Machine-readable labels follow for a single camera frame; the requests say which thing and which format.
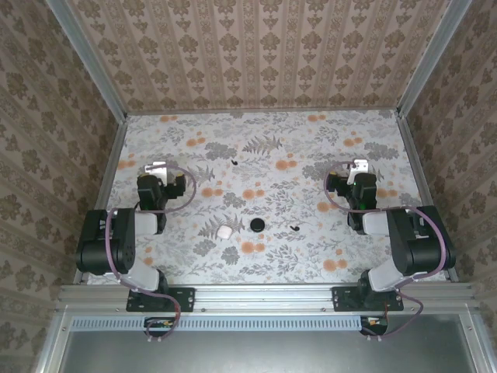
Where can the long aluminium base rail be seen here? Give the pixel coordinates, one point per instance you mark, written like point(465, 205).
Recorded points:
point(264, 297)

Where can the thin aluminium wall rail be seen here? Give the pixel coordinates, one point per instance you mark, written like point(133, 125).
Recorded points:
point(252, 111)

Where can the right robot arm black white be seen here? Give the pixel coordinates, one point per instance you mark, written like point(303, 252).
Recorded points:
point(415, 245)

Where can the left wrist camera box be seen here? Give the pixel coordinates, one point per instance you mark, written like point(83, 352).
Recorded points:
point(155, 169)

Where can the black earbud charging case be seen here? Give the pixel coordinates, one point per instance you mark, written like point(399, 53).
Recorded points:
point(257, 224)

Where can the aluminium frame post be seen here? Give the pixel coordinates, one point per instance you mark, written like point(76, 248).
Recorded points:
point(89, 58)
point(431, 58)

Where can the grey metal sheet panel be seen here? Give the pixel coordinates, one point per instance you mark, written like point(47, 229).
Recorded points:
point(272, 353)

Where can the floral patterned table cover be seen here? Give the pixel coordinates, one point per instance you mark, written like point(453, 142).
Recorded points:
point(272, 175)

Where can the aluminium side rail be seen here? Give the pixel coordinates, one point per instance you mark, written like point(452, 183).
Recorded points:
point(416, 171)
point(110, 171)

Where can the white earbud charging case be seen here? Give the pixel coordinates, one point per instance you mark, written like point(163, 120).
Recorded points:
point(225, 232)

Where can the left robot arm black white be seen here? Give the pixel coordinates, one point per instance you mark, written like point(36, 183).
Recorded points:
point(116, 241)

